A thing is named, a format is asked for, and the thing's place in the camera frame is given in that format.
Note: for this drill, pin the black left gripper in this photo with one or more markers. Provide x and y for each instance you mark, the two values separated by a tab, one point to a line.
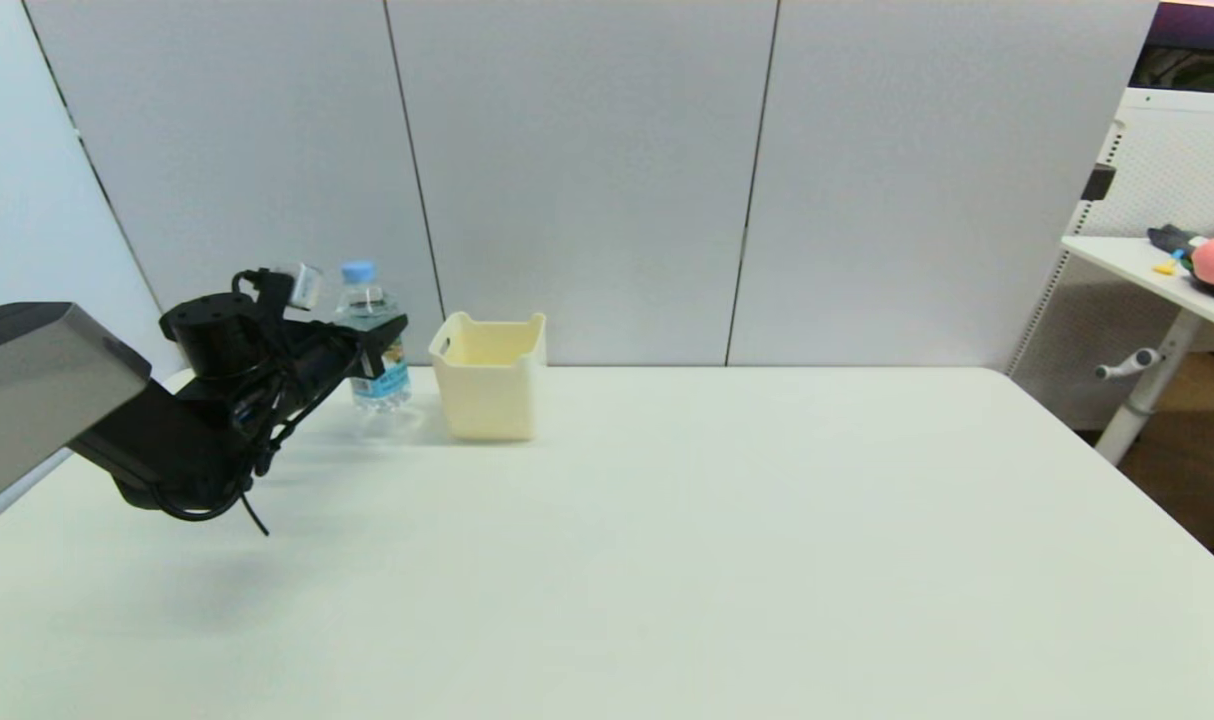
327	355

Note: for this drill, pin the clear soda water bottle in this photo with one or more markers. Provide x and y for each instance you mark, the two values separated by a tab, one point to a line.
377	385

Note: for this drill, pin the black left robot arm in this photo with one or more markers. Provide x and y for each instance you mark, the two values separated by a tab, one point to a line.
47	390

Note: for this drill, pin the cream plastic basket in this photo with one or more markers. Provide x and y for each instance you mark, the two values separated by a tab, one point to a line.
487	390

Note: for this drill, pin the black panel clip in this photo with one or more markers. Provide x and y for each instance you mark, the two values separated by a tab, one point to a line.
1098	182

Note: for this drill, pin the white side desk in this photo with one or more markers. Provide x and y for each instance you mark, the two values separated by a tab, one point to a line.
1137	262

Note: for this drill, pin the dark blue toy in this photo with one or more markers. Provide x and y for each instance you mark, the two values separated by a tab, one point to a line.
1172	238

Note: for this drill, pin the white perforated panel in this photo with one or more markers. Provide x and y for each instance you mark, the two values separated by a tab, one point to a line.
1177	160

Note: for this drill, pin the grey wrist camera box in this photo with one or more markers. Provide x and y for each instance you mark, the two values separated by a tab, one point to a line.
302	285

